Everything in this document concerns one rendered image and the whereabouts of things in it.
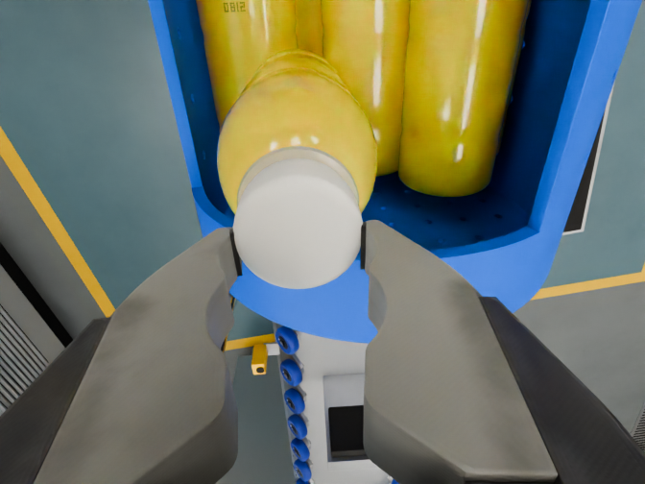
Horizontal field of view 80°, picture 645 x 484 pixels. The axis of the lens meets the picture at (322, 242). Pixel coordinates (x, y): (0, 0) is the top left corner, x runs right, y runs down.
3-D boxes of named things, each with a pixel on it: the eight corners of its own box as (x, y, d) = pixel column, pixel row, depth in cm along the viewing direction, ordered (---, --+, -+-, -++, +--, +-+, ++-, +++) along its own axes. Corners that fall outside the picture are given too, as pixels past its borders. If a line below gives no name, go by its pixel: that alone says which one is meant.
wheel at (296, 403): (298, 421, 67) (307, 414, 68) (296, 404, 65) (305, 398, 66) (282, 404, 70) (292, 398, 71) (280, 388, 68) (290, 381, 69)
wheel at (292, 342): (291, 362, 59) (301, 355, 60) (289, 341, 57) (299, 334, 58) (274, 346, 62) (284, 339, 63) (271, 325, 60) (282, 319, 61)
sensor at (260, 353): (255, 354, 71) (252, 376, 66) (253, 343, 69) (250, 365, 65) (298, 351, 71) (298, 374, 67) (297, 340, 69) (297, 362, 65)
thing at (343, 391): (322, 384, 71) (327, 471, 58) (322, 369, 69) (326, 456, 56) (377, 380, 71) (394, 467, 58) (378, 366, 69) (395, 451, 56)
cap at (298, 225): (289, 127, 12) (288, 145, 10) (379, 202, 13) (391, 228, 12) (217, 216, 13) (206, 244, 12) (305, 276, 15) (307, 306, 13)
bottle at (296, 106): (290, 24, 26) (279, 45, 10) (364, 95, 29) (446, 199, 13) (230, 107, 29) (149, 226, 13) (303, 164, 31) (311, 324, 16)
